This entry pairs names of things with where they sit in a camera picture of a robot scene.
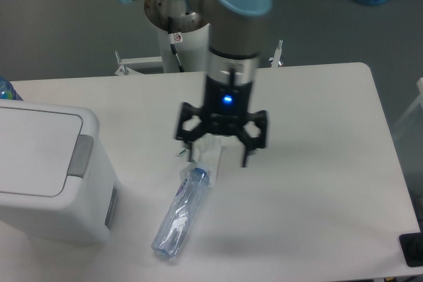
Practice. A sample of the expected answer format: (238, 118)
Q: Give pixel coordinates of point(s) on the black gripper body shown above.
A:
(225, 109)

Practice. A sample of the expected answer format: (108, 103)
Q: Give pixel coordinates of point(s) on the white object at right edge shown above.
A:
(410, 116)

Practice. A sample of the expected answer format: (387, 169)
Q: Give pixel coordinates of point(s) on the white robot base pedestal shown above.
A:
(182, 36)

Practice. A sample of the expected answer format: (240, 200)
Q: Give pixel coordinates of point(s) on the clear plastic water bottle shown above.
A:
(181, 213)

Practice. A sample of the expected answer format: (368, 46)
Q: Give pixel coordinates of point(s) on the metal table clamp bolt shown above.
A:
(277, 60)

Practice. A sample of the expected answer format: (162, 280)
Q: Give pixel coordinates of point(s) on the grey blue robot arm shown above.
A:
(236, 37)

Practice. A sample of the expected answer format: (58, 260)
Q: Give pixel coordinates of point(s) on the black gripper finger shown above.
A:
(256, 141)
(189, 127)

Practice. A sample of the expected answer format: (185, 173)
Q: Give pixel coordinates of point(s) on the black device at table edge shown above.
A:
(411, 245)

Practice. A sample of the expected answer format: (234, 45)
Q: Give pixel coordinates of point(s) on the crumpled white plastic wrapper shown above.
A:
(205, 153)

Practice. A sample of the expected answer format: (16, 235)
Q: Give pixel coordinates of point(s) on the white push-button trash can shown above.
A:
(57, 180)

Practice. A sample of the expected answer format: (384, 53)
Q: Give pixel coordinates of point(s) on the blue bottle behind trash can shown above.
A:
(7, 90)

